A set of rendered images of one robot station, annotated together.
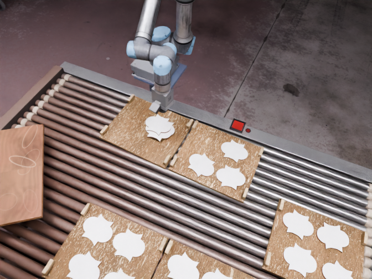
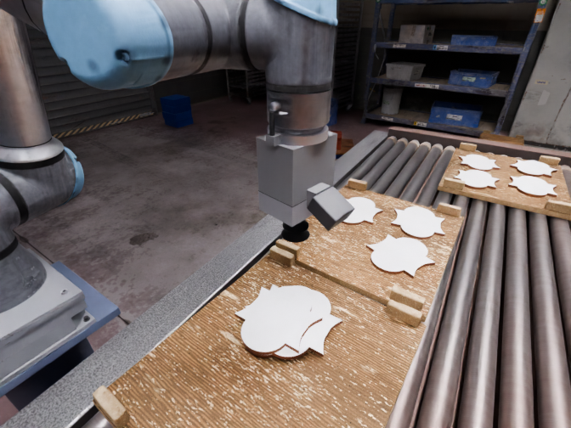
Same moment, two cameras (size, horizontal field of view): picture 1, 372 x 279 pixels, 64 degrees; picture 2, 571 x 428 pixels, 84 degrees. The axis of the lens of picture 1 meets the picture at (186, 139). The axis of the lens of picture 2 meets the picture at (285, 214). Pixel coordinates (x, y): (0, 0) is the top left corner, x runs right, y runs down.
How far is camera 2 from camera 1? 1.35 m
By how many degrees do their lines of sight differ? 57
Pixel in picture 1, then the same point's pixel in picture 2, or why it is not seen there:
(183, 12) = (13, 24)
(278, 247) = (526, 199)
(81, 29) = not seen: outside the picture
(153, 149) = (363, 348)
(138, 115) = (210, 386)
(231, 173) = (409, 219)
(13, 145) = not seen: outside the picture
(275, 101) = (151, 259)
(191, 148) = (353, 266)
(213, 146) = (345, 233)
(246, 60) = not seen: hidden behind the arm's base
